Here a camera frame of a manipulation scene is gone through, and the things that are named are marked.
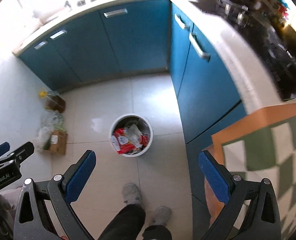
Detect grey slipper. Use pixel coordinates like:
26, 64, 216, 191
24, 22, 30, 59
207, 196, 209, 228
150, 206, 172, 226
122, 183, 143, 207

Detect black stove top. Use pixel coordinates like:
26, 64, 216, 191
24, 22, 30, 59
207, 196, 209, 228
195, 0, 296, 101

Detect white trash bin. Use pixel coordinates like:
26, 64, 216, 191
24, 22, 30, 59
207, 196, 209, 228
109, 114, 153, 158

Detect left grey slipper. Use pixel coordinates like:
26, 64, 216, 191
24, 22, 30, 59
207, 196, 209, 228
122, 183, 143, 207

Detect red white snack bag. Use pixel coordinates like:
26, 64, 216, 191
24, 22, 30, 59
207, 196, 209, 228
110, 126, 149, 155

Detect blue kitchen cabinets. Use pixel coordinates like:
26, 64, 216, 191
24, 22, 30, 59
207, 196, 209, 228
19, 0, 246, 142

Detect small cardboard box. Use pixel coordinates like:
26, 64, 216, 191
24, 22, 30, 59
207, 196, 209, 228
43, 130, 68, 155

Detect right grey slipper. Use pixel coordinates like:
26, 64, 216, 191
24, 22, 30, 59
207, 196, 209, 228
150, 206, 172, 226

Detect green checkered tablecloth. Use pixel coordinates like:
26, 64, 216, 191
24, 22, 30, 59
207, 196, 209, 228
207, 103, 296, 239

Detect right black trouser leg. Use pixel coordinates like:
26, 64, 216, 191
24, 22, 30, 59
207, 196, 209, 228
142, 225, 172, 240

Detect oil bottle yellow cap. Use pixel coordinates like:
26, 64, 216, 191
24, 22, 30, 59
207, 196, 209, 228
38, 90, 66, 114

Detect clear plastic bags pile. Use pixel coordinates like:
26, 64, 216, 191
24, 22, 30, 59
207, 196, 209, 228
34, 110, 66, 152

